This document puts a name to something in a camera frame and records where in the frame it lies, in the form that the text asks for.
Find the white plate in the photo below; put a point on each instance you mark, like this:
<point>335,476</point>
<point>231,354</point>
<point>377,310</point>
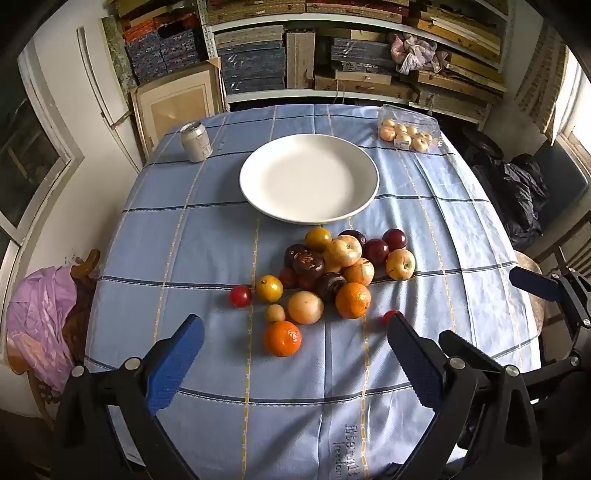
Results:
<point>309,180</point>

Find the group of boxed pale peaches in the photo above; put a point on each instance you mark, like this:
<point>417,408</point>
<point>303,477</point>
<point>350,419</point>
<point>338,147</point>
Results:
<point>387,134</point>

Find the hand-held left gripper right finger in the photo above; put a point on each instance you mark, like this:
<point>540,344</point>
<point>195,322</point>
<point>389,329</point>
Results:
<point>415,364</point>

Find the pale orange apple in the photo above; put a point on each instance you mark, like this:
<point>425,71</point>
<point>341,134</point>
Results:
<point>360,273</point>

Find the clear plastic clamshell box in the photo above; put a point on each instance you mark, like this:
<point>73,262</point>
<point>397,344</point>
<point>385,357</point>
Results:
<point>415,115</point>

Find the dark purple mangosteen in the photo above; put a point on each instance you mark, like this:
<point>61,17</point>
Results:
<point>308,267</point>
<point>330,287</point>
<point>358,236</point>
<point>293,254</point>

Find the brown wooden chair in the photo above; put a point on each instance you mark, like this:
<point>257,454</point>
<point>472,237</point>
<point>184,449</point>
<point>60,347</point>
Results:
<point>85,267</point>

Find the stack of dark grey boxes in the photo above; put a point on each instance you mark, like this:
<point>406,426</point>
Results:
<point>364,50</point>

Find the pale wooden picture frame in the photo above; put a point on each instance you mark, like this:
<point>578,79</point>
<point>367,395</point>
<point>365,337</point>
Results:
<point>175,106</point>

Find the smooth pale peach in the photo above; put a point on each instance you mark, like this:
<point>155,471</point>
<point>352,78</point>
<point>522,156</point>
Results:
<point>305,308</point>

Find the orange mandarin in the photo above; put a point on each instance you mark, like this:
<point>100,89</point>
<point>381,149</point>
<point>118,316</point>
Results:
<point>353,301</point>
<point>282,339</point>

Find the red cherry tomato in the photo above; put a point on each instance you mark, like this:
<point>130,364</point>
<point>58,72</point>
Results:
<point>387,315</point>
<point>240,297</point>

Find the tan chair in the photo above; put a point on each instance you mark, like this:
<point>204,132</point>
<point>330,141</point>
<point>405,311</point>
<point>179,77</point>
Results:
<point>538,318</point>

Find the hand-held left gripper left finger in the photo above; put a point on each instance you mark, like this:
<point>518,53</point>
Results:
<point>178,364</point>

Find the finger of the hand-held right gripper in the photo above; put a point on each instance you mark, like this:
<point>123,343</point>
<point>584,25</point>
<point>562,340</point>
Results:
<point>531,281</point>
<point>563,369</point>

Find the blue checked tablecloth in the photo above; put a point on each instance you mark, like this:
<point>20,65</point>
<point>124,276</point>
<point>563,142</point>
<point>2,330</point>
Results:
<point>207,240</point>

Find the small dark red plum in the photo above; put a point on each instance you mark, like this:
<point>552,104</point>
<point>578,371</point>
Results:
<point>287,278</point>

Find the purple plastic bag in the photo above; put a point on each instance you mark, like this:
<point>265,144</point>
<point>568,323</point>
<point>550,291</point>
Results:
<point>41,314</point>

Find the white metal shelf rack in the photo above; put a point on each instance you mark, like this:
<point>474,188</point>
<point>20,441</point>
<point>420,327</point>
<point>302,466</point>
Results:
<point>258,96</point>

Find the black bag on chair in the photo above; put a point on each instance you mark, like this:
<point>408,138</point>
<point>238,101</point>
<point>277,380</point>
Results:
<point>517,194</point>

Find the white leaning strip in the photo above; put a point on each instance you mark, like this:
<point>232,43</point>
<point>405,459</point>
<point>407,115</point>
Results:
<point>102,87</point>

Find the silver drink can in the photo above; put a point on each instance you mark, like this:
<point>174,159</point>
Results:
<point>196,143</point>

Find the stack of grey blue boxes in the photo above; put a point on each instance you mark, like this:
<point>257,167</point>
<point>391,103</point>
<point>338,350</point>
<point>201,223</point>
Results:
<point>251,60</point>

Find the stack of wooden frames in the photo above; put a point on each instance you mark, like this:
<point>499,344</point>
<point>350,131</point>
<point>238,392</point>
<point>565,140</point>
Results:
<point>461,37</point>

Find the pale yellow apple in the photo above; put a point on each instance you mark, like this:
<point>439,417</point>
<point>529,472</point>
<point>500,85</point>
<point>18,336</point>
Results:
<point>342,251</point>
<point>400,265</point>

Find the small tan apricot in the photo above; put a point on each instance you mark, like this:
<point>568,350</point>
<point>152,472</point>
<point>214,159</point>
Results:
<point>274,314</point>

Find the yellow orange tomato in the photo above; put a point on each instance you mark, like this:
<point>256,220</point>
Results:
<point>317,238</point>

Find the stack of blue patterned boxes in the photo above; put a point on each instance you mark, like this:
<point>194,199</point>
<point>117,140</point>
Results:
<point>161,50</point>

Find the pink cloth bundle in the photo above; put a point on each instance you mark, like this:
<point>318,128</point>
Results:
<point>411,50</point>

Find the white framed window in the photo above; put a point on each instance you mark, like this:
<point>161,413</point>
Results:
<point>577,115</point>
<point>27,152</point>

